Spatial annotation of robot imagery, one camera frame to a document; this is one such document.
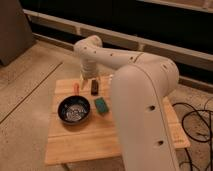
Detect orange pepper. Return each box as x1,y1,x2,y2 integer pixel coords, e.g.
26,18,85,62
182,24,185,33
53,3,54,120
74,83,79,95

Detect black bowl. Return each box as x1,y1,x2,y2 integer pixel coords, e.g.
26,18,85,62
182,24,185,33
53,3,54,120
57,95,91,125

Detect green sponge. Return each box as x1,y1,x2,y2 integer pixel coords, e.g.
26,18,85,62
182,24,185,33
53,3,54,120
94,97,109,114

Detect grey cabinet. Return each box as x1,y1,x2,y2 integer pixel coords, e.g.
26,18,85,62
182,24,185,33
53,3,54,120
0,0,36,66

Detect black cables on floor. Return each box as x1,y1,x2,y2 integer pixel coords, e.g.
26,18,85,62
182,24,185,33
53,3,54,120
171,96,213,171

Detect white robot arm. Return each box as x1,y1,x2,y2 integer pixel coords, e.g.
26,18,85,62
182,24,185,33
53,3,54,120
74,36,180,171

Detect dark brown rectangular block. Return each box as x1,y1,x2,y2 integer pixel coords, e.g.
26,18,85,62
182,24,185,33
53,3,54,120
91,80,99,95

